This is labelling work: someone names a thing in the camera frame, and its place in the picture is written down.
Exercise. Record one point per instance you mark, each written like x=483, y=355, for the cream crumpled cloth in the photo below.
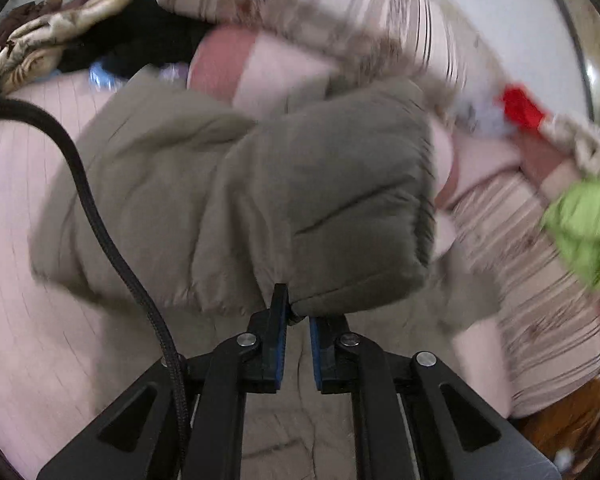
x=577, y=137

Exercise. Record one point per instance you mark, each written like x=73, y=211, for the olive green puffer jacket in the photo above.
x=211, y=208

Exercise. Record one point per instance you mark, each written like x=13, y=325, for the pink bolster cushion centre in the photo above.
x=262, y=76

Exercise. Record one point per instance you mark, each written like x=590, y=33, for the pink quilted round bed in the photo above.
x=64, y=359

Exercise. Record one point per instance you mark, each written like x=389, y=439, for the beige brown patterned blanket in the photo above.
x=34, y=50

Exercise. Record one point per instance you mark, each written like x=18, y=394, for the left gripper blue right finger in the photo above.
x=331, y=369

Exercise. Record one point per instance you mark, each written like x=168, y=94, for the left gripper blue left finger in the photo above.
x=264, y=366

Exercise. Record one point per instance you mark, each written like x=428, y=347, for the blue plastic bag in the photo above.
x=103, y=80

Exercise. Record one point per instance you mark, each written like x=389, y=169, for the striped floral pillow left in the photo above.
x=374, y=37

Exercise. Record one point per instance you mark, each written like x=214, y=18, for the pink bolster cushion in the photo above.
x=478, y=160
x=262, y=76

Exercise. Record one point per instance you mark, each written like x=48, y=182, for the black clothes pile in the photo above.
x=142, y=34

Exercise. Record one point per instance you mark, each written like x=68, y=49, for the striped floral pillow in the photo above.
x=542, y=341
x=374, y=37

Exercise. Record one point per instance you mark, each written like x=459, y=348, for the pink bolster cushion right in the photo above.
x=478, y=160

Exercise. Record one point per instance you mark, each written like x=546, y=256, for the red cloth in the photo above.
x=520, y=109

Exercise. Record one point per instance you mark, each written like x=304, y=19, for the grey blue cloth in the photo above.
x=482, y=117

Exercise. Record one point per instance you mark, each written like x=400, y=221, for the lime green garment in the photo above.
x=573, y=222

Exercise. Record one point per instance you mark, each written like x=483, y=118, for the striped floral pillow right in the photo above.
x=542, y=341

